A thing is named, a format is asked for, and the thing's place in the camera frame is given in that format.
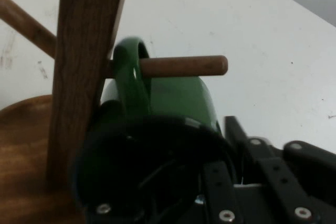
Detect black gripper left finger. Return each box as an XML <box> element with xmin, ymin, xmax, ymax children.
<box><xmin>89</xmin><ymin>161</ymin><xmax>245</xmax><ymax>224</ymax></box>

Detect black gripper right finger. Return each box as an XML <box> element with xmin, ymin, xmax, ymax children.
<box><xmin>224</xmin><ymin>115</ymin><xmax>336</xmax><ymax>224</ymax></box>

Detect brown wooden mug tree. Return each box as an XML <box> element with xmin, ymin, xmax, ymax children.
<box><xmin>0</xmin><ymin>0</ymin><xmax>229</xmax><ymax>224</ymax></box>

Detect green enamel mug white print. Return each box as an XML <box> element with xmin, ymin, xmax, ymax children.
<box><xmin>70</xmin><ymin>35</ymin><xmax>237</xmax><ymax>224</ymax></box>

